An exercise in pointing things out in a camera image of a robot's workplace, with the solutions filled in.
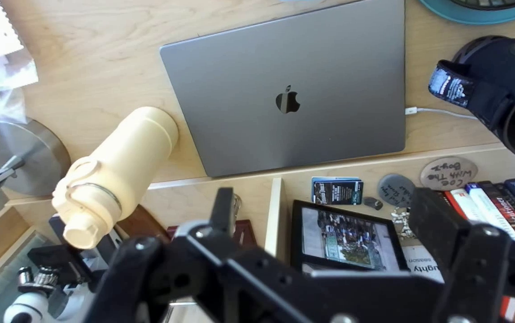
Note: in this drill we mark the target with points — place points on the wooden shelf unit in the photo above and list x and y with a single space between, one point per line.
221 191

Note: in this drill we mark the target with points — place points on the blue card box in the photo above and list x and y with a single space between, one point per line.
336 191

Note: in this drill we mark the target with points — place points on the white paper tag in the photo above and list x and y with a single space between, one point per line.
420 257

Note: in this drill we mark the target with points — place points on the metal stand round base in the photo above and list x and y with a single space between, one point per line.
34 155

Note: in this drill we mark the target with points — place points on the white red book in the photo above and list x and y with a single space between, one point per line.
468 200

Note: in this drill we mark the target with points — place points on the cream water bottle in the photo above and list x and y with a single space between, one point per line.
119 173

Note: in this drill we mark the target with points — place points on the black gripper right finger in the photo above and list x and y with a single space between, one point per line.
483 270

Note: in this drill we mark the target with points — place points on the grey round coaster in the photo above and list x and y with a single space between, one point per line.
397 191

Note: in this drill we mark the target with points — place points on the black white microscope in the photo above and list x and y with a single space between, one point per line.
47 288

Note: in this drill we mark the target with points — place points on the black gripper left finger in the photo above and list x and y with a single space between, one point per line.
149 280

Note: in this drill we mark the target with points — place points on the oval wooden plaque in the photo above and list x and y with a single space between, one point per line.
449 173

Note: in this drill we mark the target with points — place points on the grey Apple laptop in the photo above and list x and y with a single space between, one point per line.
285 90

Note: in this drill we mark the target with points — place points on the dark red book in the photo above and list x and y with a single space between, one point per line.
508 209

